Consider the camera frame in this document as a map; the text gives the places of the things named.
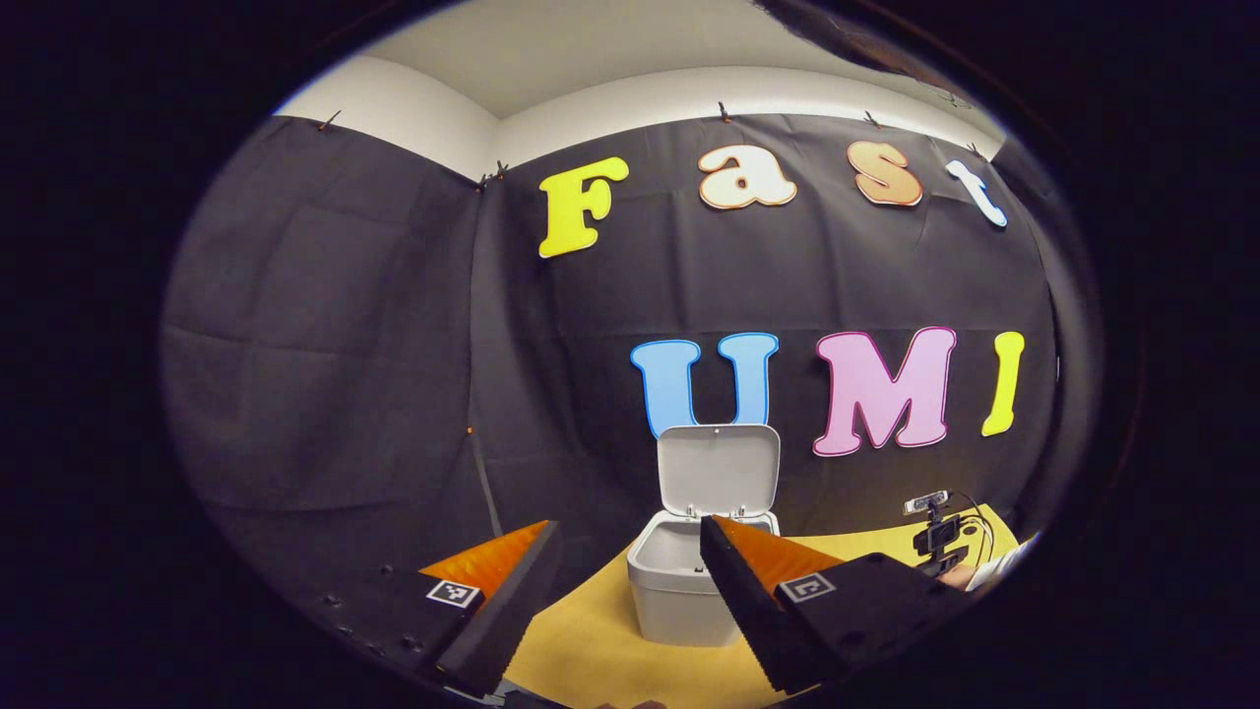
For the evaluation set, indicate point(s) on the white desktop garbage bin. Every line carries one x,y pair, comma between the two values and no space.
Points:
719,473

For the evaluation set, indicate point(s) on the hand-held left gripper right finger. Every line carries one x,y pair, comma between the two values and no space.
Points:
748,611

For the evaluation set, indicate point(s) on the black backdrop cloth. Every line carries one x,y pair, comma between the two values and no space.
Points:
374,325

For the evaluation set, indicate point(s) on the wooden desktop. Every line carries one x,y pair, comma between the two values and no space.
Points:
600,640

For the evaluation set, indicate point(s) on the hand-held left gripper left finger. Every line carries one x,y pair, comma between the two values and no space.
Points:
512,611

